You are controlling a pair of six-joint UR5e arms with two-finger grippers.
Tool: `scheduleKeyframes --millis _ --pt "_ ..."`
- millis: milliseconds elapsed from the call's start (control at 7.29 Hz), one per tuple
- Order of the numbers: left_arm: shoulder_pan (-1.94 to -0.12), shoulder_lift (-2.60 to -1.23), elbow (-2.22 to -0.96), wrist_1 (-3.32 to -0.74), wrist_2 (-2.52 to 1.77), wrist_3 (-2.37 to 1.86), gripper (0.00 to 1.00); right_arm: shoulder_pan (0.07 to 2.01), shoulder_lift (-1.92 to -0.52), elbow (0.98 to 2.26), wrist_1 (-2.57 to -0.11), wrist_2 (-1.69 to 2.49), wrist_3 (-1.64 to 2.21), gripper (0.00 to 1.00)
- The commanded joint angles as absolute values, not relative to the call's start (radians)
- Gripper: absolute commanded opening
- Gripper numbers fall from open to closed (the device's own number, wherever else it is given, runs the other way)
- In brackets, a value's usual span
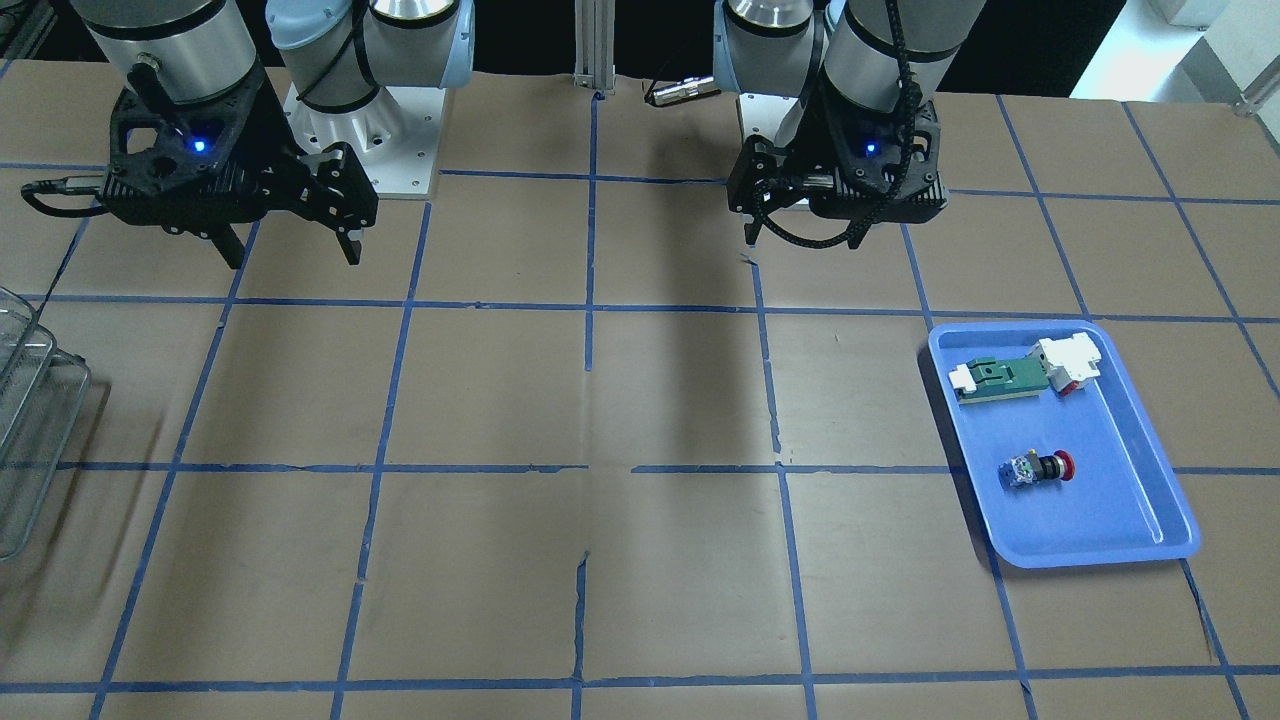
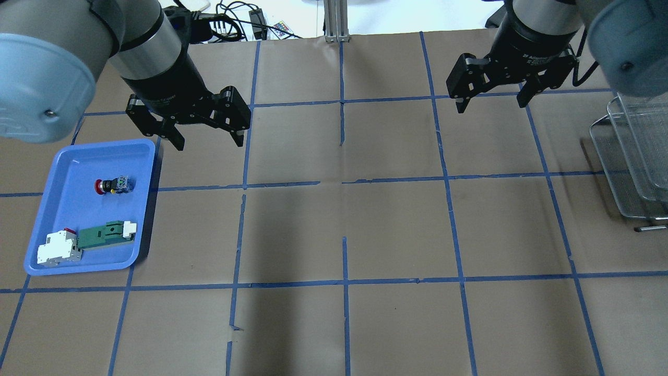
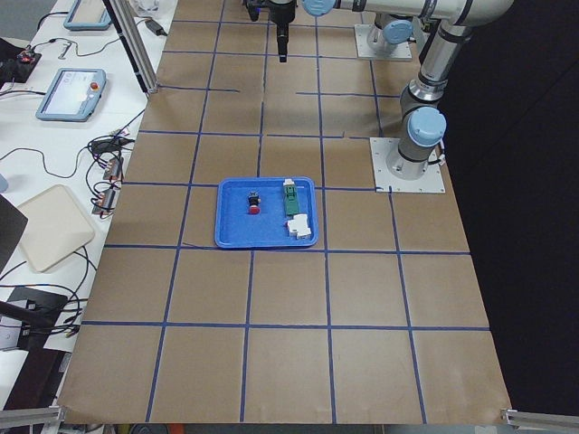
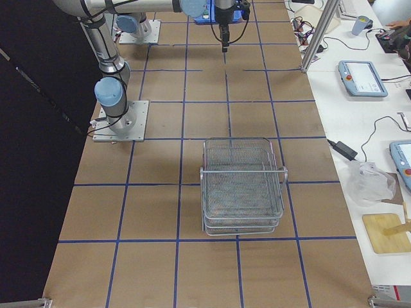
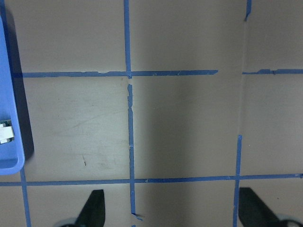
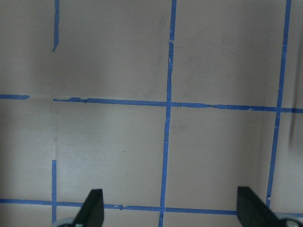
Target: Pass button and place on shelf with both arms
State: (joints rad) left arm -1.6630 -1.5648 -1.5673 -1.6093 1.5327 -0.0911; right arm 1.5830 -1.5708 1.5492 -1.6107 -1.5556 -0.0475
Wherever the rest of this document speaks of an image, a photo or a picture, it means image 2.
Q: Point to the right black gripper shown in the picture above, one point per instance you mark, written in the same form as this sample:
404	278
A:
527	47

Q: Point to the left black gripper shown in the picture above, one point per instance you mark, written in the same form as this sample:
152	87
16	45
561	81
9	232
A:
166	85

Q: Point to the red emergency stop button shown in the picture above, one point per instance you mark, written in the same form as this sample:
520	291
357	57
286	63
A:
118	185

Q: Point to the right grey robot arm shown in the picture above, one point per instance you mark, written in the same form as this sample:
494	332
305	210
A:
540	43

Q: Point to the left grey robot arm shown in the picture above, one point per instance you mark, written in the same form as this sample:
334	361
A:
53	52

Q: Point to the green terminal block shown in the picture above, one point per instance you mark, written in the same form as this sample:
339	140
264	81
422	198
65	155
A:
110	234

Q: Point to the blue plastic tray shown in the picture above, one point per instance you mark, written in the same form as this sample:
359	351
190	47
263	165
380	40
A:
70	202

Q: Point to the white circuit breaker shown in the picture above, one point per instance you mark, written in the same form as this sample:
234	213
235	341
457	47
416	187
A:
61	246

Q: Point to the metal wire mesh shelf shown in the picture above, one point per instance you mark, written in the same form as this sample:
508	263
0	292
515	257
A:
631	143

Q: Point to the aluminium frame post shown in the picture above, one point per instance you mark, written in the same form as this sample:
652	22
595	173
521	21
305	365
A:
336	21

